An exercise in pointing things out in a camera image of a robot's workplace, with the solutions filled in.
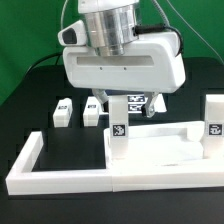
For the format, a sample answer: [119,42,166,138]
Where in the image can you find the AprilTag marker sheet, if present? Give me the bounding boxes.
[99,93,167,115]

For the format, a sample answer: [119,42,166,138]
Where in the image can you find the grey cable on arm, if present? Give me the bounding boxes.
[149,0,172,28]

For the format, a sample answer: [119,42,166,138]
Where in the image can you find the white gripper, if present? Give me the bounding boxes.
[58,20,185,118]

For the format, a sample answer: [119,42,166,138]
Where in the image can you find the grey looping cable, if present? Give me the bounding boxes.
[60,0,72,31]

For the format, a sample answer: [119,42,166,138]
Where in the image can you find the black cables on table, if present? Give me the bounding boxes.
[25,52,66,75]

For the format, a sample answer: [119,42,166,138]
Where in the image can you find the white U-shaped frame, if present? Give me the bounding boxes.
[6,132,224,195]

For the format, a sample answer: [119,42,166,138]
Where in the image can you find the white desk top tray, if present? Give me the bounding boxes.
[104,121,224,170]

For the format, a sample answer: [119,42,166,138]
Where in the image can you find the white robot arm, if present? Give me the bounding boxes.
[58,0,185,117]

